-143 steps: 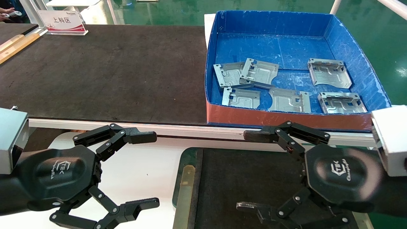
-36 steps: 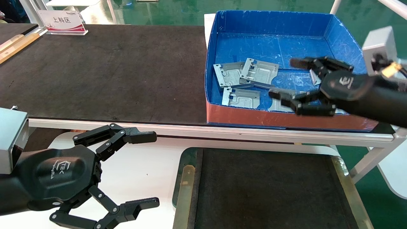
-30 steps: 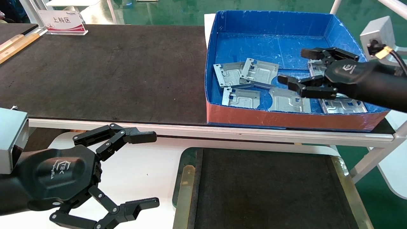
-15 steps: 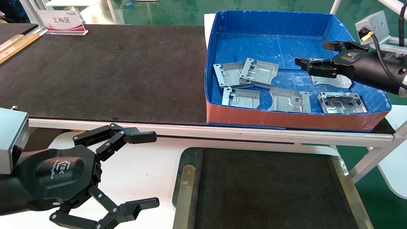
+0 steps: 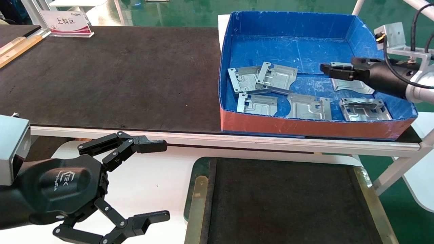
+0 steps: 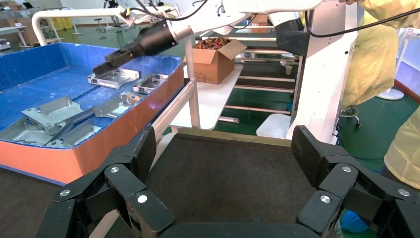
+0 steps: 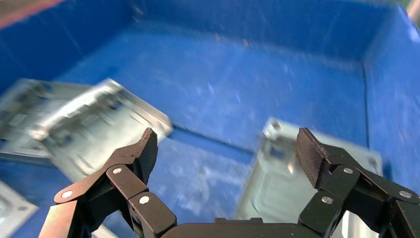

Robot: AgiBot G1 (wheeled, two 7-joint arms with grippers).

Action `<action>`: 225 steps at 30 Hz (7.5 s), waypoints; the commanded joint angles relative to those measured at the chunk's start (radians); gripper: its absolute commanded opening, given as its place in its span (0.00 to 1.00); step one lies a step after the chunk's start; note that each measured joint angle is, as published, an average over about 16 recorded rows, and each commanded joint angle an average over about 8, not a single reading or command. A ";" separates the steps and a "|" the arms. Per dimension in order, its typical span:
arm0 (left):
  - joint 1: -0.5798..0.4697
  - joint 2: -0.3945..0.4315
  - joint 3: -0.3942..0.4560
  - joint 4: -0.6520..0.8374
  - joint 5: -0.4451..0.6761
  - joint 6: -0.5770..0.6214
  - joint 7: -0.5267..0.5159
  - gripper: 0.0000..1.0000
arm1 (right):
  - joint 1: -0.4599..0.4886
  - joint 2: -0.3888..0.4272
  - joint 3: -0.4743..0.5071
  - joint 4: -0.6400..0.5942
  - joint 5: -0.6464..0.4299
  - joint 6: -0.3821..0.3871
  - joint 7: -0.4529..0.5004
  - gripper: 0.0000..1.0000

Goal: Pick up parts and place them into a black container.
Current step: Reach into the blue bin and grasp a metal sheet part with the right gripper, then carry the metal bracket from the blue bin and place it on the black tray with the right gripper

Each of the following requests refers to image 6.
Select grey sheet metal bracket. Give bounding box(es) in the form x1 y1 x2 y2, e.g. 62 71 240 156
21 96 96 147
0 118 50 147
93 91 148 119
87 67 140 90
133 72 169 95
49 121 103 148

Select white floor stand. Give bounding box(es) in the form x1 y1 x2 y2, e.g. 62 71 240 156
375 28 418 101

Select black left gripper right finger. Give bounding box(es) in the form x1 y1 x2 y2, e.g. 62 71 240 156
291 125 420 238

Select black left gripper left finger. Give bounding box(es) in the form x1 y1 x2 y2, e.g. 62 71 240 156
36 126 176 238

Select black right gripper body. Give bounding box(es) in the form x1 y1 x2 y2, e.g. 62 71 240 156
129 20 179 61

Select small cardboard box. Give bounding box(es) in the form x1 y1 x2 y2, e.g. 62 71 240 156
251 13 269 34

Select black tray with brass rim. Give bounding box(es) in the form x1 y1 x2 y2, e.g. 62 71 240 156
105 127 342 238

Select white side table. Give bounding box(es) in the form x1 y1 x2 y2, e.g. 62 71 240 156
169 64 244 131

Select long-haired person yellow coat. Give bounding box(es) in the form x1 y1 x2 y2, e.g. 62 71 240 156
382 107 420 191

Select person yellow coat black trousers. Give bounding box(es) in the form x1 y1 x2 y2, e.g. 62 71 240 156
339 0 420 111

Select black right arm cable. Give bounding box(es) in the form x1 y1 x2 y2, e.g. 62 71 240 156
134 0 210 22

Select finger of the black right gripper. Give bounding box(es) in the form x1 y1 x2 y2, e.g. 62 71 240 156
104 48 134 63
93 54 136 76

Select white robot torso column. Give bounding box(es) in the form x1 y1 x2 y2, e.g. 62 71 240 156
256 0 358 144

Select bundle of coloured wires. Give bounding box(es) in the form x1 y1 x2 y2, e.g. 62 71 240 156
193 37 232 51

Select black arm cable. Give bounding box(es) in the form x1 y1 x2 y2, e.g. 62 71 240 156
305 8 420 38
134 0 210 22

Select open cardboard box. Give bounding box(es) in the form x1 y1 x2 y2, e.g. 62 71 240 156
182 39 248 85

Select blue orange corrugated plastic bin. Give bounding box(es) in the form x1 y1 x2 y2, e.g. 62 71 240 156
0 42 185 185

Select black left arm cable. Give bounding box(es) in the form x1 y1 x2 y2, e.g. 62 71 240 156
305 8 420 38

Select blue shoe cover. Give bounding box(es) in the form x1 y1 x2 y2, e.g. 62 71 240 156
340 210 370 234

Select black felt conveyor mat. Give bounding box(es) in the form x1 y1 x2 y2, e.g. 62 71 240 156
0 167 66 238

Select white metal shelf rack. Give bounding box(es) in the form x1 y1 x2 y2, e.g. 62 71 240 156
200 26 301 116

